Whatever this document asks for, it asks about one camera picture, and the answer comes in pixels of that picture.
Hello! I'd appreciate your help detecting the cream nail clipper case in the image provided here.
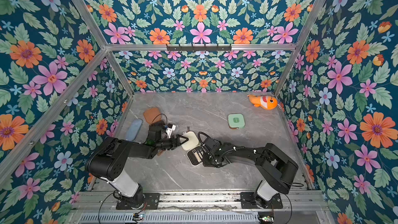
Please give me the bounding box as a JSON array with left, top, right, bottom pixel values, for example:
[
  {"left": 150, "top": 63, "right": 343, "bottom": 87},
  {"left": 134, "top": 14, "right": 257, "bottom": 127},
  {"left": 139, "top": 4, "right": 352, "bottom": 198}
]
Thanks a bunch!
[{"left": 181, "top": 131, "right": 204, "bottom": 166}]

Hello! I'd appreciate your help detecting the orange clownfish plush toy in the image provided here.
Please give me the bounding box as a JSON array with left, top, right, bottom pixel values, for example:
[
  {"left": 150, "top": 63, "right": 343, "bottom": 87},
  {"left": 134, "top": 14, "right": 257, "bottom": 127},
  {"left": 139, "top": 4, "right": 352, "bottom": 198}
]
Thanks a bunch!
[{"left": 248, "top": 94, "right": 278, "bottom": 110}]

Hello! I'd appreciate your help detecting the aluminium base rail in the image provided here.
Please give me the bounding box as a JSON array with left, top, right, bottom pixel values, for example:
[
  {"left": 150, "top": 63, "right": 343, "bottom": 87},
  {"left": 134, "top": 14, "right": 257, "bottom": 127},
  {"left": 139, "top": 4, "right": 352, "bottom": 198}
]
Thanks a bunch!
[{"left": 72, "top": 189, "right": 329, "bottom": 212}]

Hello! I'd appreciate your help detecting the blue oval case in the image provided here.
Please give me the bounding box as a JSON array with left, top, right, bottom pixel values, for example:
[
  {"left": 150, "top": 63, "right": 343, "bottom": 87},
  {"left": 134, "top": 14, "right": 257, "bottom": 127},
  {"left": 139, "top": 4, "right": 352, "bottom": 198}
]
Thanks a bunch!
[{"left": 125, "top": 119, "right": 143, "bottom": 142}]

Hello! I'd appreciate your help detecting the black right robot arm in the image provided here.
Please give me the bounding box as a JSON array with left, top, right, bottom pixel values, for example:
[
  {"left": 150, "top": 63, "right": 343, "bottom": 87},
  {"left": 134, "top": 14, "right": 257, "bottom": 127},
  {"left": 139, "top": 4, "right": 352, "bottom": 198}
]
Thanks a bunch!
[{"left": 199, "top": 135, "right": 298, "bottom": 208}]

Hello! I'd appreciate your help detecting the green nail clipper case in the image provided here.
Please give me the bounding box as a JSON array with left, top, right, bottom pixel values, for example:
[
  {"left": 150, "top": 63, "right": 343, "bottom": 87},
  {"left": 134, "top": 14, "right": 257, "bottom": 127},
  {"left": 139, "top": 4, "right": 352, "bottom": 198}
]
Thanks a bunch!
[{"left": 228, "top": 114, "right": 245, "bottom": 130}]

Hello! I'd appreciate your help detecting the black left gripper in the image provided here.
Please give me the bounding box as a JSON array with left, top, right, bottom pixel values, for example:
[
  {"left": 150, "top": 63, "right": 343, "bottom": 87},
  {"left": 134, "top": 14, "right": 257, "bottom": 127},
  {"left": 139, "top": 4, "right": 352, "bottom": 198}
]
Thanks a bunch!
[{"left": 155, "top": 135, "right": 188, "bottom": 151}]

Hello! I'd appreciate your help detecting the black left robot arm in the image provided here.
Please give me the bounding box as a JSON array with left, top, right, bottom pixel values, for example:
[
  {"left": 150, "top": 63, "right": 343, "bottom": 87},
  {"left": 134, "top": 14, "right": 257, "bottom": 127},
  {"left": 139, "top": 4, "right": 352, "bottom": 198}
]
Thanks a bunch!
[{"left": 85, "top": 120, "right": 189, "bottom": 209}]

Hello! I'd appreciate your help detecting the black hook rail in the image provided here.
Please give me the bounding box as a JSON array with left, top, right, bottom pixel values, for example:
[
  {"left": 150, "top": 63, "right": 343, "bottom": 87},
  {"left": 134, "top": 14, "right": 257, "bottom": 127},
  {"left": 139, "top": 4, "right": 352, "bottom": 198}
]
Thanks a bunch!
[{"left": 166, "top": 44, "right": 232, "bottom": 52}]

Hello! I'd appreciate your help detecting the brown nail clipper case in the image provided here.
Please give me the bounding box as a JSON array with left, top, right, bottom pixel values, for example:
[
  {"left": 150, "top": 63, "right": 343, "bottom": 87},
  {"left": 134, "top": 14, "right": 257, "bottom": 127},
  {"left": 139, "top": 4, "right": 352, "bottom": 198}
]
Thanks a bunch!
[{"left": 143, "top": 107, "right": 161, "bottom": 124}]

